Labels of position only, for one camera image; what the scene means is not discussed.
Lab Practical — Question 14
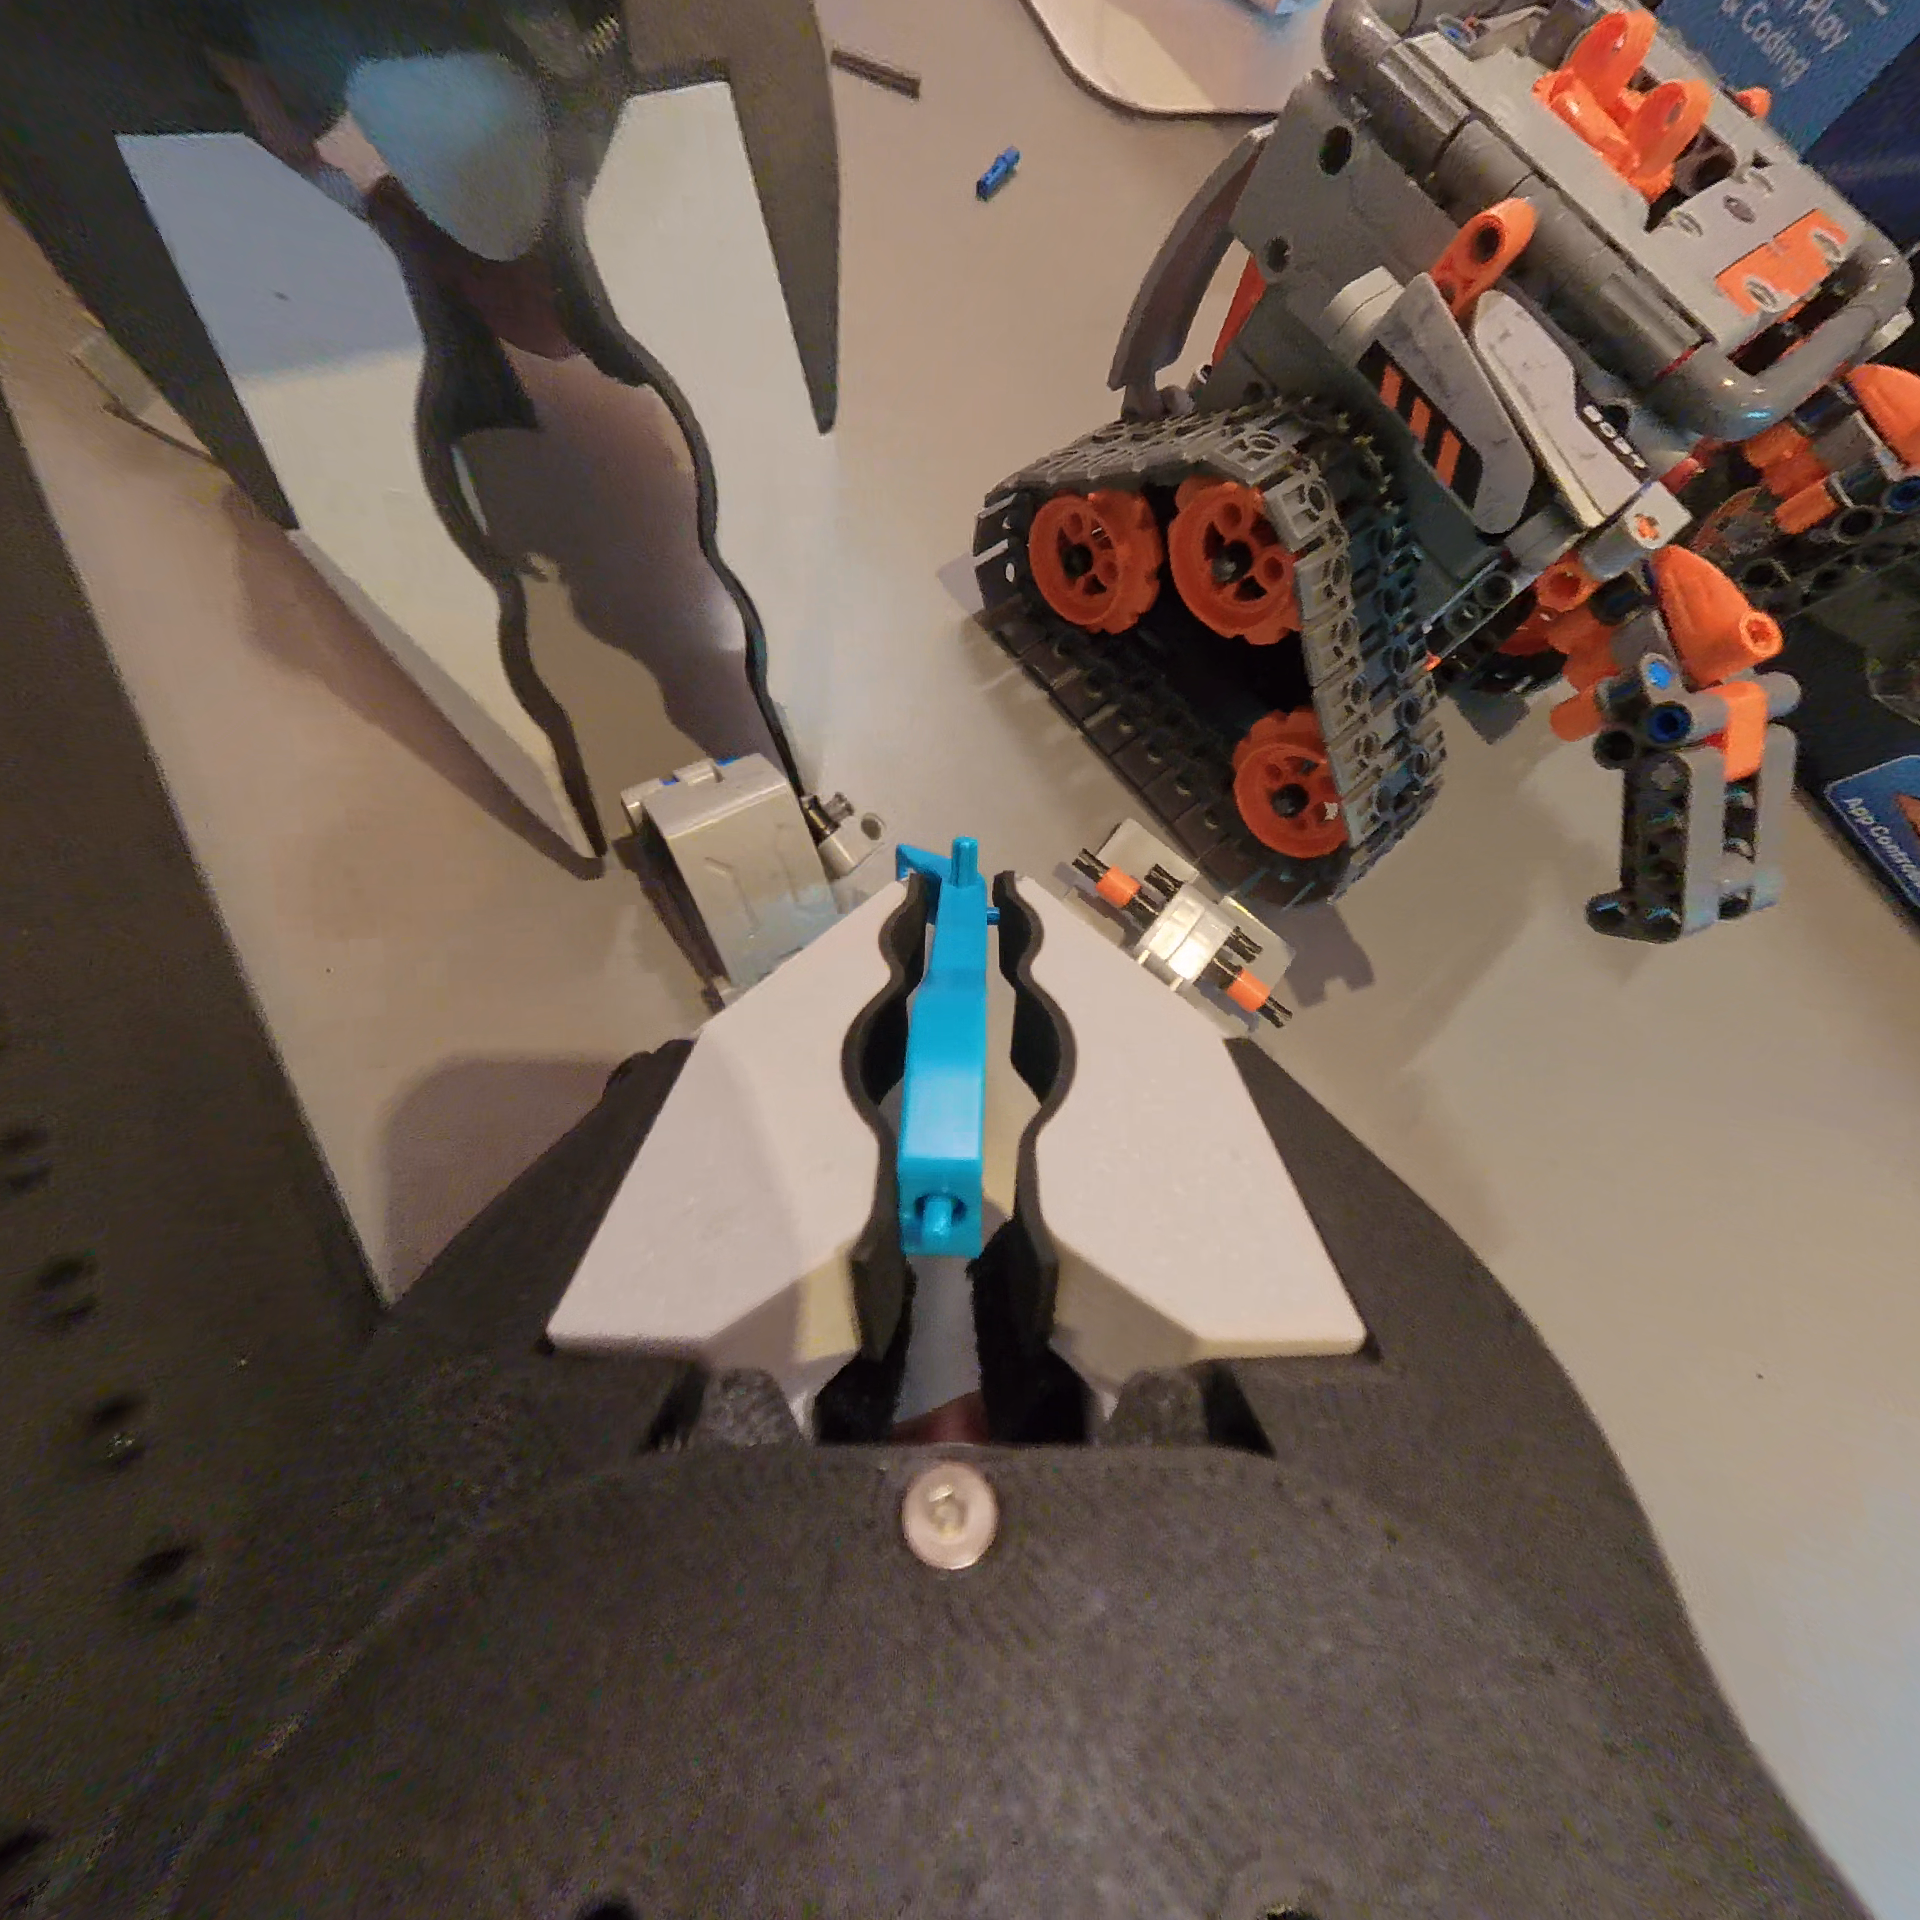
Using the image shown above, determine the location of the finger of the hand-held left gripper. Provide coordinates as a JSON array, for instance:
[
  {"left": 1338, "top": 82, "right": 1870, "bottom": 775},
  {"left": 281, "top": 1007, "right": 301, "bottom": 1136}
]
[
  {"left": 611, "top": 80, "right": 811, "bottom": 807},
  {"left": 75, "top": 129, "right": 611, "bottom": 879}
]

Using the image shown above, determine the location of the blue cardboard box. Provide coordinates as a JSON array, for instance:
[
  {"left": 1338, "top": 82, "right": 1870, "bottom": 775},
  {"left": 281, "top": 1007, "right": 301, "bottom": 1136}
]
[{"left": 1661, "top": 0, "right": 1920, "bottom": 916}]

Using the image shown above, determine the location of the white flat sheet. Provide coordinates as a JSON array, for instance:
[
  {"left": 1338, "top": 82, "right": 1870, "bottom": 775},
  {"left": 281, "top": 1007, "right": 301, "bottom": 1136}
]
[{"left": 1031, "top": 0, "right": 1328, "bottom": 121}]

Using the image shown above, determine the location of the blue plastic separator tool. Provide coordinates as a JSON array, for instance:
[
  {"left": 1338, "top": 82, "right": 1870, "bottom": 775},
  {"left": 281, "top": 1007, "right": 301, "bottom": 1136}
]
[{"left": 887, "top": 841, "right": 1011, "bottom": 1261}]

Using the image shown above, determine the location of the grey building brick block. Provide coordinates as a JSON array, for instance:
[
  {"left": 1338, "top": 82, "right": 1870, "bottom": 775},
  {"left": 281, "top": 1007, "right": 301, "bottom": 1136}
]
[{"left": 615, "top": 757, "right": 889, "bottom": 992}]

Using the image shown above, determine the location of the grey orange tracked toy robot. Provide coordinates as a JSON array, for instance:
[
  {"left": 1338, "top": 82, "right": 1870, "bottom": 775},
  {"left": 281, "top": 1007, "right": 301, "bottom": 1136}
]
[{"left": 968, "top": 0, "right": 1920, "bottom": 946}]

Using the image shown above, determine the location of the black perforated board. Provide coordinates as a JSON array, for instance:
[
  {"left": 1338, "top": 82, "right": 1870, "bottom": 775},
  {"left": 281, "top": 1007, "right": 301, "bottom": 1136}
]
[{"left": 0, "top": 391, "right": 407, "bottom": 1920}]

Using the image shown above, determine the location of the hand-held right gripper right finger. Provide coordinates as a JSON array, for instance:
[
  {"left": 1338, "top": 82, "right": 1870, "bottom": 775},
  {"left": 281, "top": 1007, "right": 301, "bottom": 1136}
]
[{"left": 999, "top": 879, "right": 1368, "bottom": 1412}]

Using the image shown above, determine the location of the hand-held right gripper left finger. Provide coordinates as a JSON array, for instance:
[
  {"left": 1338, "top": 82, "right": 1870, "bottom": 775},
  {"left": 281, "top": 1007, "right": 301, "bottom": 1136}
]
[{"left": 551, "top": 896, "right": 921, "bottom": 1387}]

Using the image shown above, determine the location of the small grey orange connector assembly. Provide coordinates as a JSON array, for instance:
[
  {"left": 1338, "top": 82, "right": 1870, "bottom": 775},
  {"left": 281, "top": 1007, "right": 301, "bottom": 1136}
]
[{"left": 1065, "top": 817, "right": 1302, "bottom": 1037}]

